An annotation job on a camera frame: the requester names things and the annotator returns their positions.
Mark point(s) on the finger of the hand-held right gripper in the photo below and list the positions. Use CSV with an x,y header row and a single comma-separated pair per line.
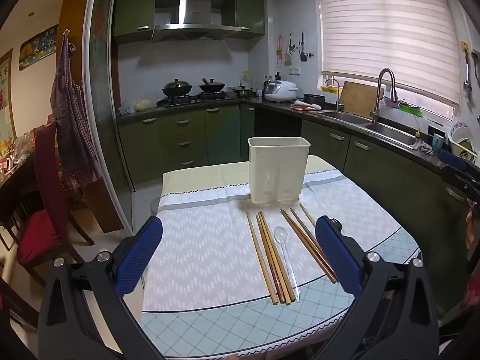
x,y
452,159
463,185

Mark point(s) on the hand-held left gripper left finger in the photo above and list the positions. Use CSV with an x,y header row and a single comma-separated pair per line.
x,y
140,255

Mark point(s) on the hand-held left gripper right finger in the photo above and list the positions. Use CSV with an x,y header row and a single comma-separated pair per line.
x,y
337,255

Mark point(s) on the clear plastic spoon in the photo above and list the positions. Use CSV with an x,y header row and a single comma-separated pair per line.
x,y
285,255

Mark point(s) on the row of wooden chopsticks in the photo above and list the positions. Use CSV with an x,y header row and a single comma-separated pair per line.
x,y
270,255

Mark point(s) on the white plastic utensil holder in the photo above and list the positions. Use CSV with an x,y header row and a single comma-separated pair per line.
x,y
278,170

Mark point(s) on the dish rack with plates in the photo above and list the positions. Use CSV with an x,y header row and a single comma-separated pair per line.
x,y
463,140

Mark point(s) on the teal cup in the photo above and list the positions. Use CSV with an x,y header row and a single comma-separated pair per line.
x,y
437,142

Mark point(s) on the grey rag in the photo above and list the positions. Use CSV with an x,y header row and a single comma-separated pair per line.
x,y
425,147

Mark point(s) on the green plastic tray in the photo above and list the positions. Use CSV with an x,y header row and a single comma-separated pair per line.
x,y
411,108

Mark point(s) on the hanging steel ladle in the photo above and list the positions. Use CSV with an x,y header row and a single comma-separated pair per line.
x,y
467,82

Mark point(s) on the purple soap holder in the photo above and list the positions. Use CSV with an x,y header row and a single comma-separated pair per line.
x,y
390,102

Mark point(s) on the steel double sink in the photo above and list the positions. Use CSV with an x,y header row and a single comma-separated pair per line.
x,y
375,125

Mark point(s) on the tall steel faucet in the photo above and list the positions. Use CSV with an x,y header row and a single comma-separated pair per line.
x,y
380,82

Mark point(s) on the red cushioned wooden chair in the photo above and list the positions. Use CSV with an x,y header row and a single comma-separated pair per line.
x,y
41,210

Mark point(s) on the wooden cutting board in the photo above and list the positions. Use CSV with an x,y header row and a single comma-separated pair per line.
x,y
360,97

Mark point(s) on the green lower cabinets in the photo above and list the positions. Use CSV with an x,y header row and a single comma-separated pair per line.
x,y
176,138

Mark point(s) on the green cabinets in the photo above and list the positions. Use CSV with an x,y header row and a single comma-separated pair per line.
x,y
131,11
176,138

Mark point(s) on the small steel faucet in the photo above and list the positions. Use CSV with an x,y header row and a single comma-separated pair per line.
x,y
337,90

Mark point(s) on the yellow tray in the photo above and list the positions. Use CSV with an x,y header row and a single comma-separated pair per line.
x,y
330,89

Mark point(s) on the black built-in appliance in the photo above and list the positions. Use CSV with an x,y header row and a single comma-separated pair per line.
x,y
277,127

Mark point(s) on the white window blind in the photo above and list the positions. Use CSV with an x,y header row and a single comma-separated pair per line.
x,y
386,33

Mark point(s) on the checked apron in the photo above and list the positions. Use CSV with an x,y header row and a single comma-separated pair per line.
x,y
73,127

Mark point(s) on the black cooking pot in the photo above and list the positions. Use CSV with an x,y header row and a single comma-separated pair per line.
x,y
314,99

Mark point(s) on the pale cabbage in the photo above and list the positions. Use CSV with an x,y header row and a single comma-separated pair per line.
x,y
142,104

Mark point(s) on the pink dish cloth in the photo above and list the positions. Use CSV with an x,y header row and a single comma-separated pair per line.
x,y
305,105

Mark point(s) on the cluttered side table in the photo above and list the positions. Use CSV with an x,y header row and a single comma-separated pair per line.
x,y
17,157

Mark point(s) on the black gas stove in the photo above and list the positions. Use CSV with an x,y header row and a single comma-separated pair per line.
x,y
195,98

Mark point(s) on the black wok with lid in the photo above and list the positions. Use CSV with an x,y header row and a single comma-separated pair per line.
x,y
176,88

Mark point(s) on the white rice cooker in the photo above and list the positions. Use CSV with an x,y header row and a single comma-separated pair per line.
x,y
280,90

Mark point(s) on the dark sauce bottles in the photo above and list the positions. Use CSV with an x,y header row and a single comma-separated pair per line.
x,y
270,79

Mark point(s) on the small steel pot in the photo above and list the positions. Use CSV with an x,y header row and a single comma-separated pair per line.
x,y
243,92

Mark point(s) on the cooking oil bottle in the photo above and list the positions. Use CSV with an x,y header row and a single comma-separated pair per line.
x,y
245,79

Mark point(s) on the green upper cabinets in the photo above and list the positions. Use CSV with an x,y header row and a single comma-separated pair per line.
x,y
131,11

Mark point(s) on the steel range hood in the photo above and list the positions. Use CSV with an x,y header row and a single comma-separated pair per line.
x,y
195,15

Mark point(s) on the sliding door frame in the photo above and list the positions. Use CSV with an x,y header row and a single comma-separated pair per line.
x,y
101,120

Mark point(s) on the white wall socket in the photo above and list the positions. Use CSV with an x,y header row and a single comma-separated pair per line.
x,y
295,70

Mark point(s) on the hanging wall utensils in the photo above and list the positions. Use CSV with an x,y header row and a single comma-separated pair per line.
x,y
294,50

